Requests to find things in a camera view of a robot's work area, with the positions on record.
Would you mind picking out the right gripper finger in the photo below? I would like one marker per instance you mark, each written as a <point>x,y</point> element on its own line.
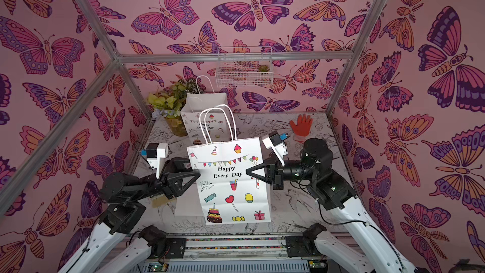
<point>263,178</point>
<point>259,168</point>

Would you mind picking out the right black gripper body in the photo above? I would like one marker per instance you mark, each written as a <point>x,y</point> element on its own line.
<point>276,172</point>

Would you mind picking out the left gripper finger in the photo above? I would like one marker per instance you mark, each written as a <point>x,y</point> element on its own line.
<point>182,183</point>
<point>182,172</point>

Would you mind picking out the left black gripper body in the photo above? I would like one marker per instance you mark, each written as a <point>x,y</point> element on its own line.
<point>167,169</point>

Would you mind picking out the white paper gift bag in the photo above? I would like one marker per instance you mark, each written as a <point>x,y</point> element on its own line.
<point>188,205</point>

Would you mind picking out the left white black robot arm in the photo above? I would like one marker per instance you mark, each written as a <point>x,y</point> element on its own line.
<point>123,194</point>

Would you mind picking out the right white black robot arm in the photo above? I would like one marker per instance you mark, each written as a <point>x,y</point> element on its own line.
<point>350,237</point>

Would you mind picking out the red rubber glove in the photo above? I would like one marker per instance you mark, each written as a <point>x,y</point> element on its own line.
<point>301,127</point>

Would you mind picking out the potted green leafy plant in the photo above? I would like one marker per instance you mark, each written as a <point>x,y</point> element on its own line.
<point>169,103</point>

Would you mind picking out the small plant in basket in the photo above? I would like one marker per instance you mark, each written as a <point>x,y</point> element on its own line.
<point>263,68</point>

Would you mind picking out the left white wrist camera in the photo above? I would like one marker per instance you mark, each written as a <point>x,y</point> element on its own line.
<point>156,155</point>

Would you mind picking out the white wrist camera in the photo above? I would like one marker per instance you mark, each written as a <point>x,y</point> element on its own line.
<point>156,155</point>
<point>276,142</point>

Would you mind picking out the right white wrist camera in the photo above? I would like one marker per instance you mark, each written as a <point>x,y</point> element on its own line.
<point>276,142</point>

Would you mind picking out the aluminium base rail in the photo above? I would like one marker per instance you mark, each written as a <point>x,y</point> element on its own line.
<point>269,253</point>

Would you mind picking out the white wire wall basket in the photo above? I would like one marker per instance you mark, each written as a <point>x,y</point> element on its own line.
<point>238,67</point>

